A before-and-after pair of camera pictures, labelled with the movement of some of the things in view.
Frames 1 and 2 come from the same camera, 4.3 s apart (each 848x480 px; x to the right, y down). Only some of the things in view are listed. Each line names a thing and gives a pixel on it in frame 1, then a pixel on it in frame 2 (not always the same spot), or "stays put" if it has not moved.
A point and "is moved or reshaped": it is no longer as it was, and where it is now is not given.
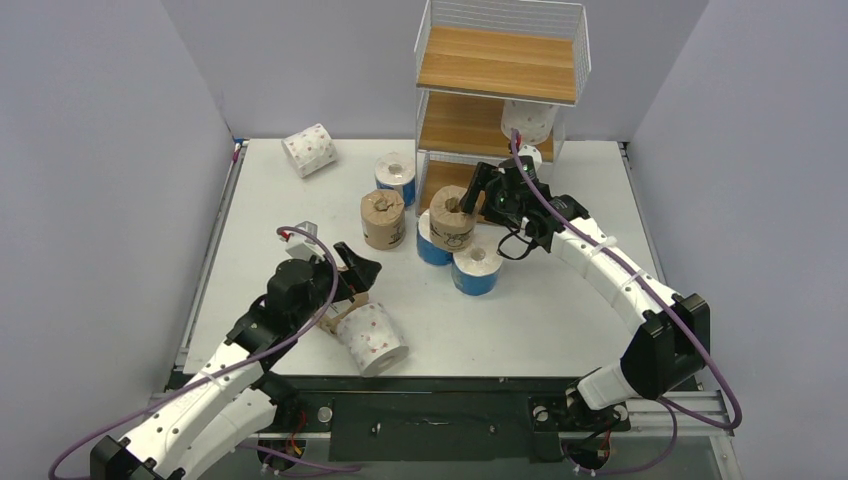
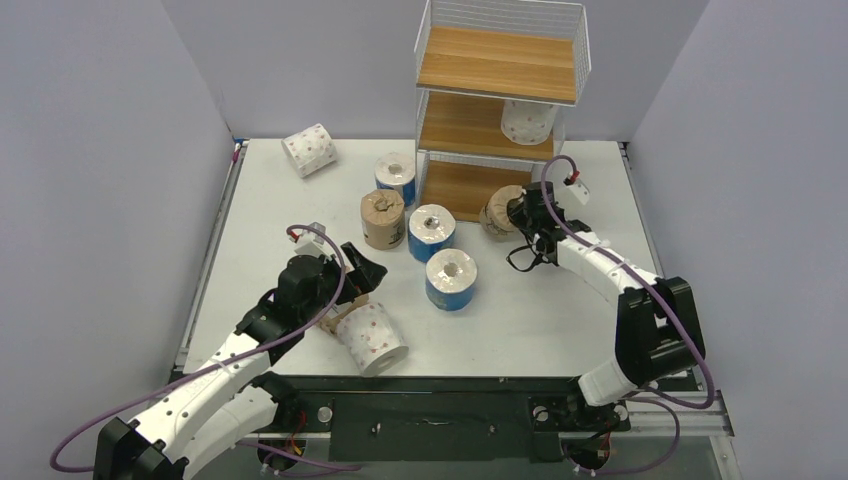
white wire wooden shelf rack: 470,57 stays put
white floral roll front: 372,338 stays put
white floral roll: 532,120 stays put
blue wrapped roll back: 396,171 stays put
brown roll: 451,229 is moved or reshaped
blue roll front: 476,270 -> 450,278
